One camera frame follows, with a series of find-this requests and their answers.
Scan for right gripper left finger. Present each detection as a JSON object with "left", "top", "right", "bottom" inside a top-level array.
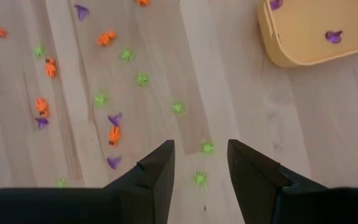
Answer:
[{"left": 101, "top": 139, "right": 176, "bottom": 224}]

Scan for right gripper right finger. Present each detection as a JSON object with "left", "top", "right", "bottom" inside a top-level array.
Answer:
[{"left": 227, "top": 139, "right": 329, "bottom": 224}]

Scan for purple plastic witch hat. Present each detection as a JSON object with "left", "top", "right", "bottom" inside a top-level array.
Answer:
[
  {"left": 106, "top": 155, "right": 123, "bottom": 170},
  {"left": 269, "top": 0, "right": 284, "bottom": 11},
  {"left": 34, "top": 116, "right": 50, "bottom": 130},
  {"left": 107, "top": 112, "right": 123, "bottom": 127},
  {"left": 324, "top": 30, "right": 344, "bottom": 44},
  {"left": 73, "top": 4, "right": 90, "bottom": 22}
]

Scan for orange caterpillar toy centre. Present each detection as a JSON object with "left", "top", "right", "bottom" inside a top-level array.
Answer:
[{"left": 34, "top": 98, "right": 51, "bottom": 118}]

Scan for orange caterpillar toy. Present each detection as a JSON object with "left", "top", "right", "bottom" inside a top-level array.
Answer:
[
  {"left": 34, "top": 98, "right": 51, "bottom": 118},
  {"left": 44, "top": 57, "right": 58, "bottom": 78}
]

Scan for yellow plastic bin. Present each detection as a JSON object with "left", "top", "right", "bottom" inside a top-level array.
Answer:
[{"left": 256, "top": 0, "right": 358, "bottom": 68}]

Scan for orange caterpillar toy left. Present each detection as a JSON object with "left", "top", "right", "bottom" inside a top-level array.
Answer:
[{"left": 44, "top": 57, "right": 58, "bottom": 78}]

